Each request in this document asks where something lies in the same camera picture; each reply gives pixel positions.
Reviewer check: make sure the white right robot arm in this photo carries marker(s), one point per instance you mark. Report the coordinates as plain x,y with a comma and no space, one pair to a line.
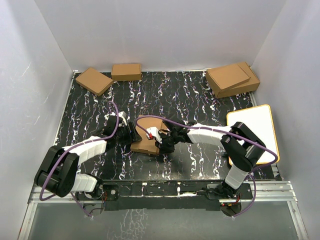
239,143

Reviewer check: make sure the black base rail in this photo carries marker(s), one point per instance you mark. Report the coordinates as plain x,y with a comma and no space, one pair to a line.
211,195

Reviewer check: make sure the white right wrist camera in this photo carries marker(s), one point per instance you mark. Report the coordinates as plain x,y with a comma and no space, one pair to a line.
152,133

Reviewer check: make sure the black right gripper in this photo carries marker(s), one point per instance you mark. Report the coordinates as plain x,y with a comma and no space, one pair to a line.
164,148

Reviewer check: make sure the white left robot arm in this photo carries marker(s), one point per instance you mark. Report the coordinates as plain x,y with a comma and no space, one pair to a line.
58,170

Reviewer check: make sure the aluminium frame rail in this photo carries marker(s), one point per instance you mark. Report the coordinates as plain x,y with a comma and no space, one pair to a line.
275,214

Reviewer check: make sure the large cardboard box bottom right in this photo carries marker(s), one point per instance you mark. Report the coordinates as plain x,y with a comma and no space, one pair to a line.
251,85

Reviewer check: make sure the white board with yellow rim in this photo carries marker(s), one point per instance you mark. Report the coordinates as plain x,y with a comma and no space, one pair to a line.
259,120

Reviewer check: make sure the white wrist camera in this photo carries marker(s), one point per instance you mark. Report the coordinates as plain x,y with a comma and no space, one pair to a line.
122,119
152,133

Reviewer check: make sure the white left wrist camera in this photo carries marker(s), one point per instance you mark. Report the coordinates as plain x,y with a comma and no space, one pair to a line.
122,119

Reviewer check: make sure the small cardboard box top right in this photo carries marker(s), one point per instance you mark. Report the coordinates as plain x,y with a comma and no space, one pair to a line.
225,78

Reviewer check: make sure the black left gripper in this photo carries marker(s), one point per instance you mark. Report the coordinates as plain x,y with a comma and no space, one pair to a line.
133,136

